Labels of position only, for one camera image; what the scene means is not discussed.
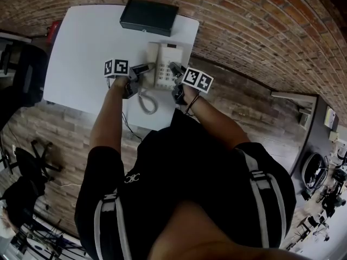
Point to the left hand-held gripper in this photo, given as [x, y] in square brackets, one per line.
[116, 68]

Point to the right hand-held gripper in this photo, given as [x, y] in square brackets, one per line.
[196, 80]

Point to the beige telephone handset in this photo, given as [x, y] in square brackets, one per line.
[152, 64]

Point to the beige telephone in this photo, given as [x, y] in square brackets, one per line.
[169, 55]

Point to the person's right forearm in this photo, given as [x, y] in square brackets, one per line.
[217, 120]

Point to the person's left forearm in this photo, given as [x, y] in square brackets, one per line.
[108, 112]

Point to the black flat box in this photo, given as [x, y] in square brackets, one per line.
[149, 16]

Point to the white table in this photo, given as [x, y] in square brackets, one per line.
[86, 50]

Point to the red canister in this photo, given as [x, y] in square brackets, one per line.
[54, 32]

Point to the person's black shirt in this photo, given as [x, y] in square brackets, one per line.
[184, 172]

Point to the black office chair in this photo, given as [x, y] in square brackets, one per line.
[27, 69]

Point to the black swivel chair base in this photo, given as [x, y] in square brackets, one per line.
[38, 158]

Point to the dark grey desk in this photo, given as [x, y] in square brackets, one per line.
[317, 134]

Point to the yellowish paper sheet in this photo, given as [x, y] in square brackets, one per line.
[330, 117]

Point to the person's head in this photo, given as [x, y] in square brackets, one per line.
[195, 234]

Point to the black and white backpack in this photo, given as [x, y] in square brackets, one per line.
[314, 172]

